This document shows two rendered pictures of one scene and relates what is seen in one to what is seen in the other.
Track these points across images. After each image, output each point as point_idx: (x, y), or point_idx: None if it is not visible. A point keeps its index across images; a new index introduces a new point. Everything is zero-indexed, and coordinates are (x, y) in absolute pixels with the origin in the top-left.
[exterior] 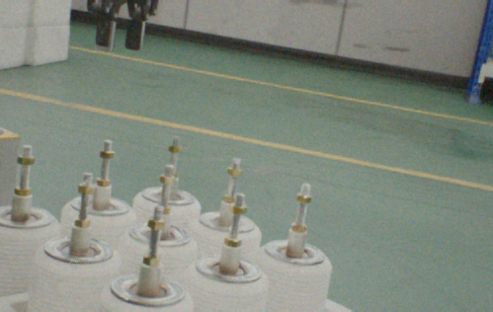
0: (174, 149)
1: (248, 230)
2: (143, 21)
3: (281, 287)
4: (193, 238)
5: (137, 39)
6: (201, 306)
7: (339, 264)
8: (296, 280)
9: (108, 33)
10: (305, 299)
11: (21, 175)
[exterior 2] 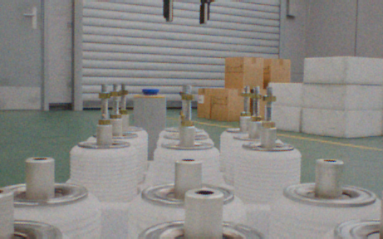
0: (243, 94)
1: (259, 139)
2: (208, 3)
3: (239, 168)
4: (207, 140)
5: (203, 15)
6: (154, 168)
7: None
8: (247, 162)
9: (167, 8)
10: (257, 179)
11: (120, 101)
